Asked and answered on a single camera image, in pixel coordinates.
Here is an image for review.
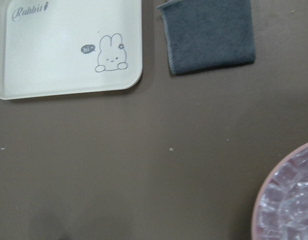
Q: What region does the clear ice cubes pile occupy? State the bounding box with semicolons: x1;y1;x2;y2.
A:
257;147;308;240

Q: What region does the grey folded cloth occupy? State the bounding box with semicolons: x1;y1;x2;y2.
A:
157;0;256;75

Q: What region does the cream rabbit tray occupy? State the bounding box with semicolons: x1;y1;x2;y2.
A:
0;0;143;100

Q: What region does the pink bowl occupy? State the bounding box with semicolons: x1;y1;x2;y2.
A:
250;139;308;240

